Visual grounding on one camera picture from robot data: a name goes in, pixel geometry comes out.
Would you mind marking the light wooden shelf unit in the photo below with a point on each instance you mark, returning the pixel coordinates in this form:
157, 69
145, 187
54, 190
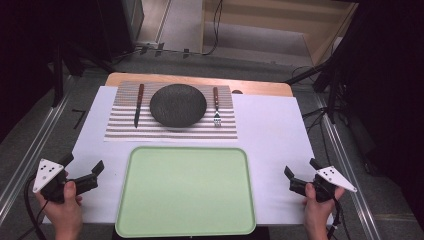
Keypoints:
313, 20

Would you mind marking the metal floor rail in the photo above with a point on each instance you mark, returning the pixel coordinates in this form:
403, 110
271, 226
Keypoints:
346, 166
36, 140

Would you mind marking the person's right hand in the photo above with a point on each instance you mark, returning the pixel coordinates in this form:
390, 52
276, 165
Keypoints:
316, 216

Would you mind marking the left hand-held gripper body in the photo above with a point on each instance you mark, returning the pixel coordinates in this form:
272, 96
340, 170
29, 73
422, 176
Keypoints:
46, 173

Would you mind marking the person's left hand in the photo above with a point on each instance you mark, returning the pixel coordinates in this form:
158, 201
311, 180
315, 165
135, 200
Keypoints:
65, 216

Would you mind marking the black metal stand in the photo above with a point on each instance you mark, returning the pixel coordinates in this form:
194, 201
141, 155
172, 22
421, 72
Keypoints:
58, 76
331, 86

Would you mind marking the light green tray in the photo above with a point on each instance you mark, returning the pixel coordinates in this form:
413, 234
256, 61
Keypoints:
186, 193

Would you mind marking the white power strip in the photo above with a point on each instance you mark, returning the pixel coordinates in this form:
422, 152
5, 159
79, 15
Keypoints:
146, 43

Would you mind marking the dark cabinet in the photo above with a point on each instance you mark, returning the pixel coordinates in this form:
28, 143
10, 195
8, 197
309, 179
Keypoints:
116, 26

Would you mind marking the striped placemat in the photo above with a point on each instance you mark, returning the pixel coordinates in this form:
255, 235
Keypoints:
123, 131

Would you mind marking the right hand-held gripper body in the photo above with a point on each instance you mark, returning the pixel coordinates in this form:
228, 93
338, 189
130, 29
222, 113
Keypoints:
333, 176

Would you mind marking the small dark round grommet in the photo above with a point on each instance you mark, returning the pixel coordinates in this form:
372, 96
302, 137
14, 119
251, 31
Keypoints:
237, 91

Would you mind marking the dark round plate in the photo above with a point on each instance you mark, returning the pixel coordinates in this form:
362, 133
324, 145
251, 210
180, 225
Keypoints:
178, 105

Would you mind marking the wooden table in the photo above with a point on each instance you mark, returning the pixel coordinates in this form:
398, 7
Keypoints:
260, 88

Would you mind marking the white table sheet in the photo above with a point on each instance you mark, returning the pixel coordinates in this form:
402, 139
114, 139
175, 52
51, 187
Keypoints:
270, 133

